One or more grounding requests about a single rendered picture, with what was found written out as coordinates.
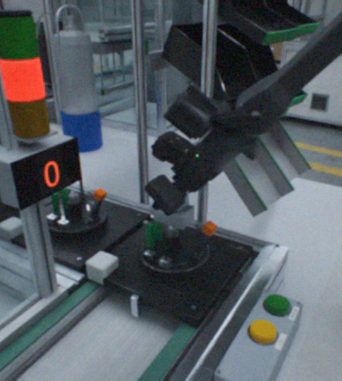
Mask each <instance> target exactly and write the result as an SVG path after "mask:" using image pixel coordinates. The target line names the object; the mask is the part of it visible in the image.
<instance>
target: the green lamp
mask: <svg viewBox="0 0 342 381"><path fill-rule="evenodd" d="M38 57H39V50H38V45H37V34H36V27H35V21H34V17H33V16H27V17H0V60H33V59H36V58H38Z"/></svg>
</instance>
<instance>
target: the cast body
mask: <svg viewBox="0 0 342 381"><path fill-rule="evenodd" d="M186 194H187V197H185V203H184V204H183V205H182V206H181V207H180V208H178V209H177V210H176V211H175V212H173V213H172V214H171V215H169V216H167V215H166V214H165V213H164V211H163V210H162V209H161V210H155V209H154V208H153V207H152V204H151V205H150V214H151V215H154V221H156V222H159V223H162V224H165V225H168V226H172V227H174V228H177V229H180V230H184V229H185V228H186V227H187V226H188V225H189V224H190V223H191V222H192V221H193V220H194V219H195V206H193V205H191V204H189V191H187V192H186Z"/></svg>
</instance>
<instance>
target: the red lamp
mask: <svg viewBox="0 0 342 381"><path fill-rule="evenodd" d="M0 66H1V71H2V75H3V84H4V88H5V93H6V98H7V99H8V100H11V101H32V100H39V99H41V98H43V97H44V96H45V91H44V85H43V74H42V68H41V62H40V58H39V57H38V58H36V59H33V60H0Z"/></svg>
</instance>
